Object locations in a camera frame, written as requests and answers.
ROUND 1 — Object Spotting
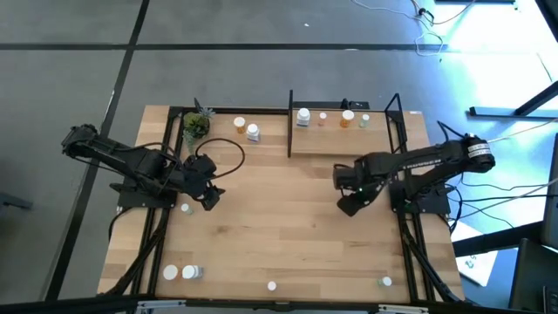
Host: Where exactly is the wooden shelf black frame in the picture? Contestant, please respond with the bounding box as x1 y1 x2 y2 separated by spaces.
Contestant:
287 89 405 159

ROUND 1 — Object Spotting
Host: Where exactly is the black gantry bar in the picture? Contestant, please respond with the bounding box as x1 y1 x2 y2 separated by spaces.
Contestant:
0 294 558 314

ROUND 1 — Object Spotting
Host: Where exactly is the black desk beam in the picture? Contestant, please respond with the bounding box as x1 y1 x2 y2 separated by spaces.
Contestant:
452 220 546 258

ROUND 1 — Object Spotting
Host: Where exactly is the black box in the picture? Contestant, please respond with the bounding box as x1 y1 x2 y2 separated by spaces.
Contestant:
508 237 558 313

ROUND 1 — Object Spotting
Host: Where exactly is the white floor cable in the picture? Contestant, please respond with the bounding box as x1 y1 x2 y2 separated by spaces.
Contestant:
350 0 446 58

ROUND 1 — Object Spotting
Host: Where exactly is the grey panel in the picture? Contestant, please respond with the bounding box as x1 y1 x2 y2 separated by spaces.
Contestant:
541 133 558 249

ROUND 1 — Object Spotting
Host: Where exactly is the white printed paper bag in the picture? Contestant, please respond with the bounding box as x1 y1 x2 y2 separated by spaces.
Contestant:
448 220 499 288

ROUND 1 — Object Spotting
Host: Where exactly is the black bracket white label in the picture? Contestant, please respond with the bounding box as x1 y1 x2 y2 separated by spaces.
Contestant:
342 98 371 111

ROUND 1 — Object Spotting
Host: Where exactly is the silver aluminium extrusion bracket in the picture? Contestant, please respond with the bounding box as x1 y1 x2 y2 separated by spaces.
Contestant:
137 299 187 310
377 304 431 314

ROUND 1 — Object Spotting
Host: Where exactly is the beige cable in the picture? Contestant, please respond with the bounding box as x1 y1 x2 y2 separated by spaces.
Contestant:
487 116 558 144
456 177 558 219

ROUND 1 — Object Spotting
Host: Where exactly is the potted succulent plant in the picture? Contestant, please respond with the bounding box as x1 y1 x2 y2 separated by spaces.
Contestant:
181 98 215 156

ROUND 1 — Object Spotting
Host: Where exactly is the grey desk foot bar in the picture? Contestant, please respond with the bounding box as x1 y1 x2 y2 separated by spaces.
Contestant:
468 106 558 119

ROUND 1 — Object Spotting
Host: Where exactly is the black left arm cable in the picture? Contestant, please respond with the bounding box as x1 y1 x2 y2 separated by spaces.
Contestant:
194 137 246 181

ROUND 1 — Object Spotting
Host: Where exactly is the black desk leg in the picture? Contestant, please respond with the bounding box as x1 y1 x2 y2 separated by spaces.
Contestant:
515 79 558 117

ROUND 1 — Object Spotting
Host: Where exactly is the dark floor object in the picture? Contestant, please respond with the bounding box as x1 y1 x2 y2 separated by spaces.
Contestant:
0 190 34 211

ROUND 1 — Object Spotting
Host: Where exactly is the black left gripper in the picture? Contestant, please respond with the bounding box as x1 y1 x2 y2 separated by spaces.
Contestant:
176 154 227 211

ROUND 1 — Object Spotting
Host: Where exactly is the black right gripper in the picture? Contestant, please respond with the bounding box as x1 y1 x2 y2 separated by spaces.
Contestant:
332 161 375 218

